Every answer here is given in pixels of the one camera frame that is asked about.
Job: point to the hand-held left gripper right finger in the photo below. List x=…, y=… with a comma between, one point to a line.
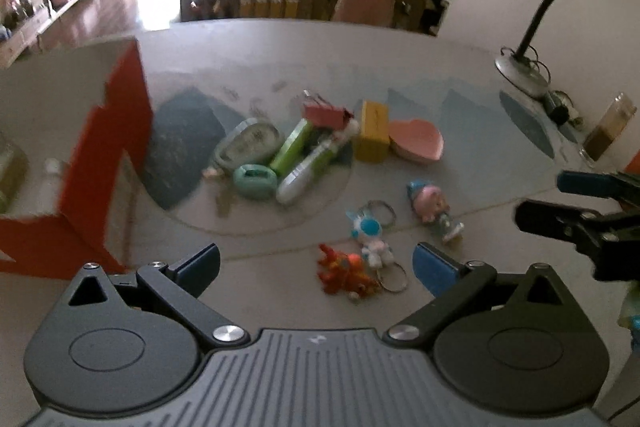
x=432, y=269

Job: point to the small red box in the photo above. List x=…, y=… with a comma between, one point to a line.
x=325, y=114

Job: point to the pink heart dish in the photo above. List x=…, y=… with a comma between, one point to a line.
x=417, y=139

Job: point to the teal oval case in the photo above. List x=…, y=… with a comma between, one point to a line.
x=255, y=181

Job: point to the olive brown small box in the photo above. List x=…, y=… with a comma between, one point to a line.
x=10, y=177

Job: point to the bright green tube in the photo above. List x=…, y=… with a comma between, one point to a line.
x=290, y=147

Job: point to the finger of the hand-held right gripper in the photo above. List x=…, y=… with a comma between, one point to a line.
x=550, y=217
x=580, y=182

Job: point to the low wooden cabinet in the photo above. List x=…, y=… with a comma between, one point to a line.
x=50, y=2

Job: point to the pale green tape dispenser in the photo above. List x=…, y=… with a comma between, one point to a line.
x=245, y=139

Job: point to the white green pen tube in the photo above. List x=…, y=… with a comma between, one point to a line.
x=312, y=167

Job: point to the red cardboard box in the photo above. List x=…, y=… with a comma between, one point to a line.
x=130, y=117

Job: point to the black power adapter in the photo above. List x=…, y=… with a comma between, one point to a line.
x=557, y=104

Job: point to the yellow small box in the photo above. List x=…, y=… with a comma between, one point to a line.
x=374, y=132

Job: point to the glass jar brown liquid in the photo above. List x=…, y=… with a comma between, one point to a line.
x=607, y=132

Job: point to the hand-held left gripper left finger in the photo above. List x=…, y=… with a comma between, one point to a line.
x=200, y=264

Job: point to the pink haired doll figure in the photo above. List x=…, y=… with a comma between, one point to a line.
x=432, y=209

